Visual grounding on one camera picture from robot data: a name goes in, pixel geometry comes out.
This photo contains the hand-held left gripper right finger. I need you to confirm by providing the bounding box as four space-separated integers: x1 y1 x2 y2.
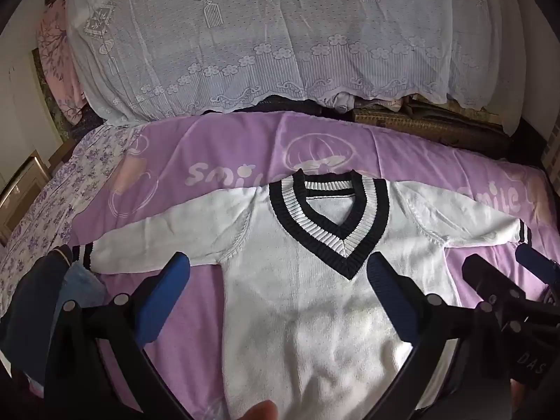
366 251 512 420

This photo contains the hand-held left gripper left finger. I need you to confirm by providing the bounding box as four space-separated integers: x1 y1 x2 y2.
44 251 193 420

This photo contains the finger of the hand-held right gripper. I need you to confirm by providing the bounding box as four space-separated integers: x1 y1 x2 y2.
515 244 560 285
463 255 526 305

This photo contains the white sweater black-striped collar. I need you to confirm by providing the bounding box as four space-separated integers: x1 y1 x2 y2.
72 170 532 420

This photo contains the person's left hand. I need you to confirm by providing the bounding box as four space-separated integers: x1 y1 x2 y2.
237 400 281 420

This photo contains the light blue towel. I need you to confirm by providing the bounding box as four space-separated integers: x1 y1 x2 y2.
52 262 108 346

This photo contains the dark blue cloth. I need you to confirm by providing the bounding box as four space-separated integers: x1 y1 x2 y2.
0 245 71 359

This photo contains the purple floral bed sheet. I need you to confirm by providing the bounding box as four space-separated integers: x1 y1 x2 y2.
0 125 141 316

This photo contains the purple printed blanket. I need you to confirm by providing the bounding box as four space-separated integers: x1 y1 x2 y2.
72 111 560 420

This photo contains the brown woven mat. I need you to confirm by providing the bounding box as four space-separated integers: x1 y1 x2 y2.
350 96 512 154

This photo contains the grey cloth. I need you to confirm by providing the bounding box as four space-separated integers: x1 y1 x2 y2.
326 94 355 112

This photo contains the pink floral cloth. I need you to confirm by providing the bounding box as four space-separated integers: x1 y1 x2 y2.
37 0 88 123

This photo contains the white lace cover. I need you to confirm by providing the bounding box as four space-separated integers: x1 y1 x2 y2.
65 0 526 136

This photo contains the gold picture frame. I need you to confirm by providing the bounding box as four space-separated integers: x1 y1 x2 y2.
0 149 51 246

